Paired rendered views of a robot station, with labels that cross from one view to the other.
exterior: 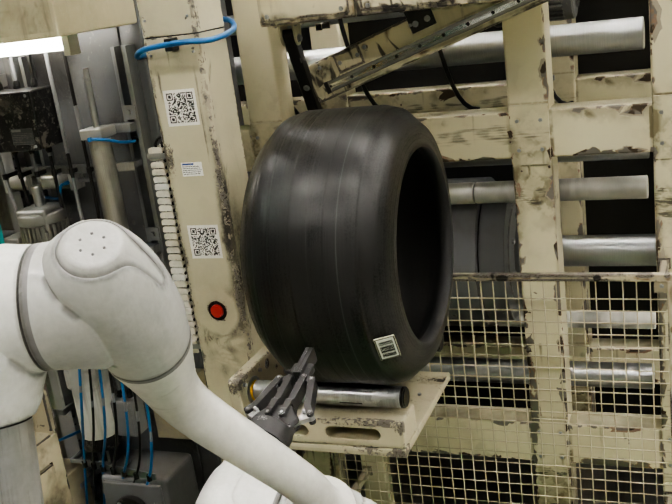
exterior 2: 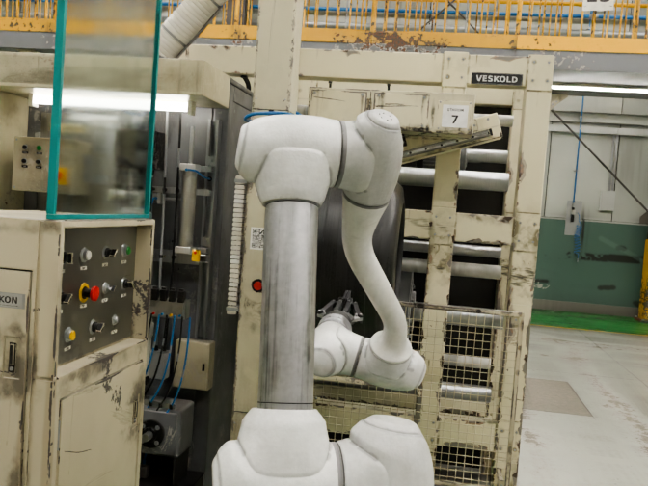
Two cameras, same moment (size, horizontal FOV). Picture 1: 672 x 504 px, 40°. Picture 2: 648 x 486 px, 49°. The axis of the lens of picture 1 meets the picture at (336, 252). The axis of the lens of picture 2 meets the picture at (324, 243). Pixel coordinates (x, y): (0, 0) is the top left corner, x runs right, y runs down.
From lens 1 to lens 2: 88 cm
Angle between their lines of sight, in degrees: 19
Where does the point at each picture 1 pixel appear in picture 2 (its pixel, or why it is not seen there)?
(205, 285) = (254, 267)
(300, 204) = not seen: hidden behind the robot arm
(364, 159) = not seen: hidden behind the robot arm
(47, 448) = (142, 348)
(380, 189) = (394, 210)
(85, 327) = (372, 157)
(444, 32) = (411, 151)
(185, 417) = (364, 249)
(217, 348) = (251, 311)
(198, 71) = not seen: hidden behind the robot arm
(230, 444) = (376, 275)
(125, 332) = (388, 166)
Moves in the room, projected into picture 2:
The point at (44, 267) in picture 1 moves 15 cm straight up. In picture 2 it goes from (361, 122) to (366, 41)
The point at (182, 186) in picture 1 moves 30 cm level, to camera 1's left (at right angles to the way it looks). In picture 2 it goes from (255, 202) to (164, 195)
